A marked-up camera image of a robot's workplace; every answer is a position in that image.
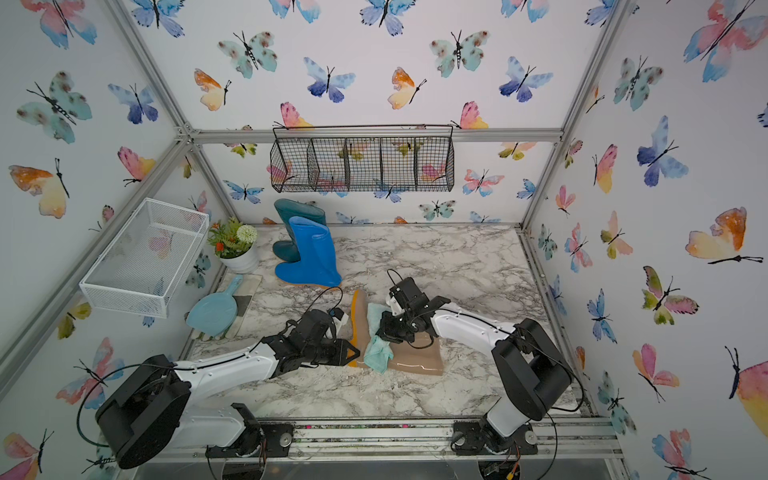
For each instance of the white mesh wall basket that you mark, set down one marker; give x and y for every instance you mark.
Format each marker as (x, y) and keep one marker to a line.
(141, 268)

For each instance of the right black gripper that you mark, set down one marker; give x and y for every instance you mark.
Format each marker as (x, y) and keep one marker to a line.
(386, 332)

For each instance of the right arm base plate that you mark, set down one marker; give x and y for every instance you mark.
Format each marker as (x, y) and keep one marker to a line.
(479, 438)

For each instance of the beige rubber boot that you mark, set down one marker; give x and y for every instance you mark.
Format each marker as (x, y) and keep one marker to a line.
(407, 359)

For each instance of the black wire wall basket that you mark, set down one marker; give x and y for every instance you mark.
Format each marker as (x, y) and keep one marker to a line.
(366, 158)

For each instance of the aluminium front rail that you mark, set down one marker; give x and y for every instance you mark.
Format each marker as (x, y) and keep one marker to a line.
(401, 440)

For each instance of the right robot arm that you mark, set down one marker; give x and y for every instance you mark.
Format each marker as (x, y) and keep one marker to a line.
(533, 372)

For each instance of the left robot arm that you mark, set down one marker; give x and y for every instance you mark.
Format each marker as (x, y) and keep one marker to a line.
(159, 406)

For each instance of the mint green fluffy cloth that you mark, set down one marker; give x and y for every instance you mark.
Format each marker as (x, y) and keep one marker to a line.
(378, 352)

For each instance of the blue rubber boot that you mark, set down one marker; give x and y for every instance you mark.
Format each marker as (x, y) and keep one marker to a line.
(317, 256)

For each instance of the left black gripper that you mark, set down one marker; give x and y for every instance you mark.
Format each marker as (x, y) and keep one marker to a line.
(342, 353)

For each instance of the potted plant white pot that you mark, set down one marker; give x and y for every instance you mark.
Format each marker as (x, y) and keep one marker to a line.
(234, 244)

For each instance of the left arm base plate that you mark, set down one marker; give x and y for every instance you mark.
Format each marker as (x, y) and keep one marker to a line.
(262, 441)

